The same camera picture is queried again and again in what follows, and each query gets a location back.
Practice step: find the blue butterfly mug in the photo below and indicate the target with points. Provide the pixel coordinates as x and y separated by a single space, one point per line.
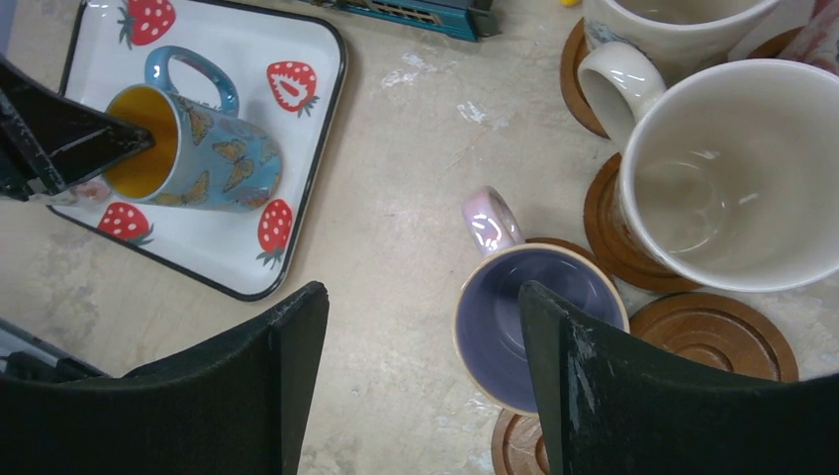
202 158

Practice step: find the cream floral mug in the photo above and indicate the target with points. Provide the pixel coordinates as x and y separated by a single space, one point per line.
680 37

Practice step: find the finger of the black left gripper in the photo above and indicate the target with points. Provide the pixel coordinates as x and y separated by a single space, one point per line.
50 144

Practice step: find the dark network switch box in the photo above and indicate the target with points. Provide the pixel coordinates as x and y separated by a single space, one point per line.
464 20

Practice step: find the pink mug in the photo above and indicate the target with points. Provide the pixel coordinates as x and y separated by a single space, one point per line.
817 43

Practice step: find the purple interior mug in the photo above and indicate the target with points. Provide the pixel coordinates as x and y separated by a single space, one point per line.
486 327

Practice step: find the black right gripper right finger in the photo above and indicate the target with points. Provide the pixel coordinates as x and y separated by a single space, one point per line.
611 403

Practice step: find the wooden coaster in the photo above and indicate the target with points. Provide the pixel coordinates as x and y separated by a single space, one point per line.
613 244
517 446
574 51
719 332
573 247
774 46

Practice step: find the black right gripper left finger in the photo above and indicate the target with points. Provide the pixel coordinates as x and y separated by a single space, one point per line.
236 403

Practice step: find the white strawberry tray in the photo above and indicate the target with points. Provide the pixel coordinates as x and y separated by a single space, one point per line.
288 70

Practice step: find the orange interior mug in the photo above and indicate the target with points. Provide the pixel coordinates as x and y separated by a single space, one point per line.
88 194

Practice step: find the wooden coaster front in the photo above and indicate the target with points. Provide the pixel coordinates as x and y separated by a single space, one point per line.
517 446

